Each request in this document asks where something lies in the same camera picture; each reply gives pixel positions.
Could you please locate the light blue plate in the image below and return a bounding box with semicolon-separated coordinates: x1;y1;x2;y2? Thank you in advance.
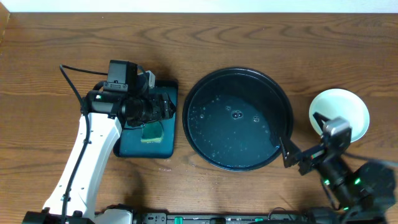
308;88;370;142

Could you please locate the left black cable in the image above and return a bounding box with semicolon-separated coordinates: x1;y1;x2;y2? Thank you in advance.
58;64;109;224

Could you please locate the green yellow sponge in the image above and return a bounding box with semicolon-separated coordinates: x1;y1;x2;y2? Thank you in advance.
141;121;164;143

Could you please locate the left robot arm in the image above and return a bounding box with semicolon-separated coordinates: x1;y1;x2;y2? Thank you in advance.
23;87;178;223

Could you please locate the round black tray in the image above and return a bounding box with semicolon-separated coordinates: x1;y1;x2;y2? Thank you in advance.
182;67;294;172

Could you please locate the black rectangular water tray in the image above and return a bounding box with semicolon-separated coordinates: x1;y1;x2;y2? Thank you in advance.
113;80;179;159

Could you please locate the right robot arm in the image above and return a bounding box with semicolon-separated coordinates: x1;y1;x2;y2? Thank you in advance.
279;113;396;223

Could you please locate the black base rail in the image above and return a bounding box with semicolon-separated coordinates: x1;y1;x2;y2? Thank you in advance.
102;203;386;224

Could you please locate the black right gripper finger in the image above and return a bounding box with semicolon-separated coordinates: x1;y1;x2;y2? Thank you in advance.
279;136;301;168
312;112;330;134

